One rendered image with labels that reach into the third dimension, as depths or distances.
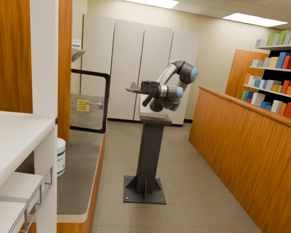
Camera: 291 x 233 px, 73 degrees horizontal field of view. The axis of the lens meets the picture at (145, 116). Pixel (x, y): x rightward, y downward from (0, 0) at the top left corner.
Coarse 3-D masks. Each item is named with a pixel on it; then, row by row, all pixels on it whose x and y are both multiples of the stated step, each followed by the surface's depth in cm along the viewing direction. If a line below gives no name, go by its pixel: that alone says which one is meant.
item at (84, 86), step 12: (72, 72) 121; (84, 72) 120; (96, 72) 120; (72, 84) 123; (84, 84) 122; (96, 84) 122; (108, 84) 122; (72, 96) 125; (84, 96) 125; (96, 96) 124; (108, 96) 124; (72, 108) 127; (96, 108) 126; (72, 120) 129; (84, 120) 129; (96, 120) 129; (96, 132) 131
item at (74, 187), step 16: (80, 144) 123; (96, 144) 126; (32, 160) 99; (80, 160) 106; (96, 160) 108; (64, 176) 91; (80, 176) 92; (64, 192) 81; (80, 192) 82; (32, 208) 71; (64, 208) 73; (80, 208) 74
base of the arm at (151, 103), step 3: (150, 102) 205; (153, 102) 197; (150, 105) 203; (153, 105) 200; (156, 105) 197; (159, 105) 197; (162, 105) 200; (150, 108) 205; (153, 108) 201; (156, 108) 200; (159, 108) 200; (162, 108) 204; (156, 111) 203; (159, 111) 205
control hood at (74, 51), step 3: (72, 48) 118; (72, 51) 118; (75, 51) 118; (78, 51) 121; (81, 51) 130; (84, 51) 140; (72, 54) 118; (81, 54) 142; (78, 57) 144; (75, 60) 147
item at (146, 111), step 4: (140, 96) 210; (144, 96) 211; (140, 100) 208; (140, 104) 205; (148, 104) 207; (140, 108) 203; (144, 108) 203; (148, 108) 204; (164, 108) 208; (140, 112) 201; (144, 112) 201; (148, 112) 202; (152, 112) 203; (156, 112) 203; (160, 112) 204; (164, 112) 205; (152, 116) 204; (156, 116) 204; (160, 116) 205; (164, 116) 205
